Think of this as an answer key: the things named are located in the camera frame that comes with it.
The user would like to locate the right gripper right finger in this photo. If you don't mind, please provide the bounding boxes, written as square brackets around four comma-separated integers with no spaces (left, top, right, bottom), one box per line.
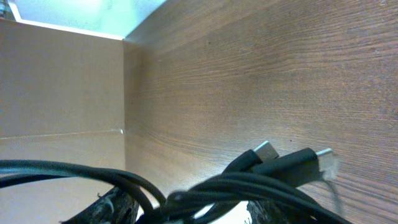
[247,200,314,224]

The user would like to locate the black USB cable long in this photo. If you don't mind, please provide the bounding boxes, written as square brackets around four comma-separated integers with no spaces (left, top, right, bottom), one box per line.
[136,147,354,224]

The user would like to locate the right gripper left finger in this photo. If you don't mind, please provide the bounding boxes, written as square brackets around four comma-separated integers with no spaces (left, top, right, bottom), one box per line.
[61,187,139,224]

